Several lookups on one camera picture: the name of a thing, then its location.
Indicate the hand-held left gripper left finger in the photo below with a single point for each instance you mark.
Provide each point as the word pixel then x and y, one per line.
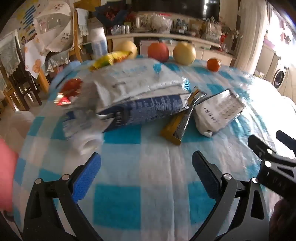
pixel 86 178

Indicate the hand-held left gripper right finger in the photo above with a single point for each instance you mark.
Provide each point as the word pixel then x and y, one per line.
pixel 205 176

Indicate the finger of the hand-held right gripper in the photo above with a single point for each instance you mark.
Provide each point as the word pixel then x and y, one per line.
pixel 288 140
pixel 259 147

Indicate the white packet with grey print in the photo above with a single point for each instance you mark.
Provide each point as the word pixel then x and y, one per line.
pixel 217 113

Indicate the gold silver wrapper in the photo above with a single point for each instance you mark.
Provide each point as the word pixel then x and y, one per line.
pixel 179 127

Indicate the pink plastic basin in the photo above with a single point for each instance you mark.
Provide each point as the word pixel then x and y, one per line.
pixel 7 173

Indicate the red candy wrapper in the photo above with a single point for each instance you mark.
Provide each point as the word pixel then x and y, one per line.
pixel 69 89

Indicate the large white blue bag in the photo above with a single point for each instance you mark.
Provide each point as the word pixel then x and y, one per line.
pixel 138 92

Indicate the yellow snack wrapper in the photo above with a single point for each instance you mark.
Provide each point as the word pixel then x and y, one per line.
pixel 108 59

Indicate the person's right hand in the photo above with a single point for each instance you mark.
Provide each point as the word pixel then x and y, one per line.
pixel 284 217

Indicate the blue white checked tablecloth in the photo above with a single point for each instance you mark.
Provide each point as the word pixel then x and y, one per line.
pixel 148 166

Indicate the white washing machine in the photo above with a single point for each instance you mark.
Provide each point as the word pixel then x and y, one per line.
pixel 279 75

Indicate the small orange fruit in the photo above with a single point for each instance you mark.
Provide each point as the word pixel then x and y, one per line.
pixel 213 64

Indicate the white covered air conditioner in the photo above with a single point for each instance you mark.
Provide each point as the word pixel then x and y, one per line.
pixel 249 34

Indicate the yellow pear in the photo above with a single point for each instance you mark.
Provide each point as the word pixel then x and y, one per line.
pixel 127 46
pixel 184 52

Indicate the patterned gift bag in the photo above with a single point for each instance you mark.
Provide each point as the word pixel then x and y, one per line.
pixel 212 30

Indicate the floral dining tablecloth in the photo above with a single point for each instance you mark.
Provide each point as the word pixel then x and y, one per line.
pixel 37 60

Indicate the white TV cabinet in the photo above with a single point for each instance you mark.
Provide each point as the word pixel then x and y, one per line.
pixel 185 38

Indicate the red apple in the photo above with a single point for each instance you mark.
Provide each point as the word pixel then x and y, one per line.
pixel 158 52

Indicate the white sack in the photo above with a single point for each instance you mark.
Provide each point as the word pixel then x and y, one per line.
pixel 98 44

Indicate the wooden chair with lace cover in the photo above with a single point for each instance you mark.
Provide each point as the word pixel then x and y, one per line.
pixel 10 60

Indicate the wooden chair with cloth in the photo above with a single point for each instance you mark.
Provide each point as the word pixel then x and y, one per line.
pixel 79 34

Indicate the white embroidered food cover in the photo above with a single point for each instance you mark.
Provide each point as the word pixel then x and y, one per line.
pixel 57 25

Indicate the clear plastic bag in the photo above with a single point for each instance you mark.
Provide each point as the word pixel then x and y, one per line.
pixel 161 23

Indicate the black television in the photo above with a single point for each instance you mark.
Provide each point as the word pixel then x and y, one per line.
pixel 175 8

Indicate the dark blue flower bouquet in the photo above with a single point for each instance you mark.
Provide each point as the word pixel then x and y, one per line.
pixel 113 15

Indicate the glass jug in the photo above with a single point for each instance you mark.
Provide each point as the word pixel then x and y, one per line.
pixel 141 22

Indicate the colourful wall sticker chart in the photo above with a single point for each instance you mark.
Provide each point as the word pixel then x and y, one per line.
pixel 27 16

